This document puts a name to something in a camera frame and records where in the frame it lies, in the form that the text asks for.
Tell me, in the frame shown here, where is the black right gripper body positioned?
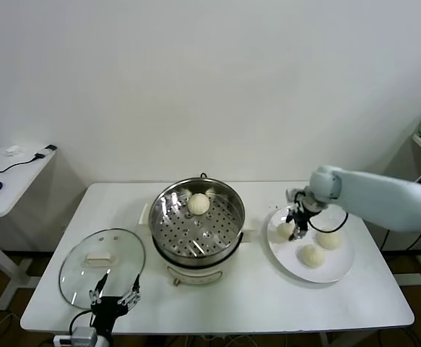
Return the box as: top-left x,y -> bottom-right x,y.
290,200 -> 322,233

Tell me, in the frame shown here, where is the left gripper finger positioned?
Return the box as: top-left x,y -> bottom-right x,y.
88,271 -> 110,304
118,273 -> 142,309

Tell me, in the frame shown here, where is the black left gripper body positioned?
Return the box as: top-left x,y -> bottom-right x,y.
90,296 -> 128,335

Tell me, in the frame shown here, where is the white steamed baozi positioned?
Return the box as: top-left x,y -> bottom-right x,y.
275,222 -> 295,240
297,244 -> 326,270
315,230 -> 342,251
187,193 -> 211,217

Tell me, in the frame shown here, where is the glass pot lid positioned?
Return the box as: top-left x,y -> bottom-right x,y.
58,228 -> 147,311

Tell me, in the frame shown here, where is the stainless steel steamer basket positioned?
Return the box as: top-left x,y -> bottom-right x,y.
139,177 -> 257,262

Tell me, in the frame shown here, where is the white round plate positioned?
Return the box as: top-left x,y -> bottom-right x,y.
266,206 -> 355,284

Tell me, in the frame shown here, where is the white electric cooker base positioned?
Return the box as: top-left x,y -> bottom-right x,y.
152,231 -> 255,288

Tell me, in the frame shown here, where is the white side desk with mouse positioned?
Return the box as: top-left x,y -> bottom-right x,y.
0,146 -> 58,312

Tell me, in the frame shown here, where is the black and grey adapter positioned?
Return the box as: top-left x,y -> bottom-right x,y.
32,145 -> 58,160

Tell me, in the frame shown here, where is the black desk cable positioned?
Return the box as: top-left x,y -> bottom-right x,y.
0,153 -> 47,174

